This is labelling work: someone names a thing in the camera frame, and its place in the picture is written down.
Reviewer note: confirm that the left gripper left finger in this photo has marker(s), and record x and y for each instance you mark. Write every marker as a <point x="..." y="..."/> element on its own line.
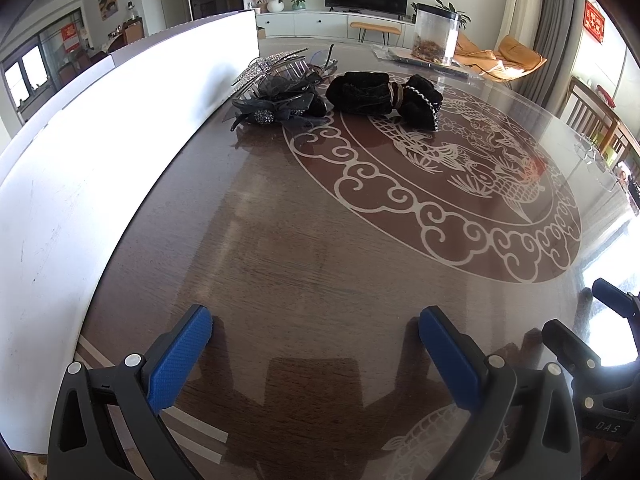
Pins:
<point x="83" y="441"/>

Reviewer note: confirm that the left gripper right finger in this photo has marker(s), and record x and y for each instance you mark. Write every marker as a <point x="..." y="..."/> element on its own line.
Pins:
<point x="545" y="441"/>

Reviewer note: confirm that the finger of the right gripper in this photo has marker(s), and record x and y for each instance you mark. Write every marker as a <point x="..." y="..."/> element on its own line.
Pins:
<point x="571" y="352"/>
<point x="624" y="304"/>

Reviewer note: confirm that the wooden dining chair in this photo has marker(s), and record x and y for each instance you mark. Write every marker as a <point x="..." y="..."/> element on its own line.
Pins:
<point x="584" y="110"/>

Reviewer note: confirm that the white storage box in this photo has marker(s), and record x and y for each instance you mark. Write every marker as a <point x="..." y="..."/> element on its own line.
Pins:
<point x="71" y="181"/>

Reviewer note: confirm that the orange lounge chair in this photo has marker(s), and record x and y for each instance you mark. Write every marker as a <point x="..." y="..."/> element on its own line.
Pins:
<point x="510" y="61"/>

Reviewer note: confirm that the black velvet pearl scrunchie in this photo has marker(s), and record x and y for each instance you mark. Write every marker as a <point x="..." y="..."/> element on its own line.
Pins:
<point x="417" y="102"/>

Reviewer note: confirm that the clear plastic jar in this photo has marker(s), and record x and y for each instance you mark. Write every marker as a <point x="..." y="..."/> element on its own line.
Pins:
<point x="435" y="34"/>

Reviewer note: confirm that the black velvet scrunchie left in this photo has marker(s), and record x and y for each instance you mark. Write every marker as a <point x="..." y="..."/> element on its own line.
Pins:
<point x="362" y="93"/>

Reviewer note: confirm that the tray under jar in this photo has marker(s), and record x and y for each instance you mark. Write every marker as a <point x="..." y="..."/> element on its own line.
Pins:
<point x="404" y="56"/>

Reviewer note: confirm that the wooden bench stool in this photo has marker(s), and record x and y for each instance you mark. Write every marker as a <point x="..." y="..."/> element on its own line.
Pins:
<point x="385" y="31"/>

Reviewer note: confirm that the black mesh flower hair clip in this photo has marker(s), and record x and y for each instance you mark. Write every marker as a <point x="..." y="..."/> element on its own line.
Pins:
<point x="284" y="99"/>

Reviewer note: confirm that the silver rhinestone hair clip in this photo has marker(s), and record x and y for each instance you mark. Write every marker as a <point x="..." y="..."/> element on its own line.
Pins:
<point x="291" y="64"/>

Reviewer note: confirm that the white tv cabinet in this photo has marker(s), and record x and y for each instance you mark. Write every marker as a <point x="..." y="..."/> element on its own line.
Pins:
<point x="330" y="25"/>

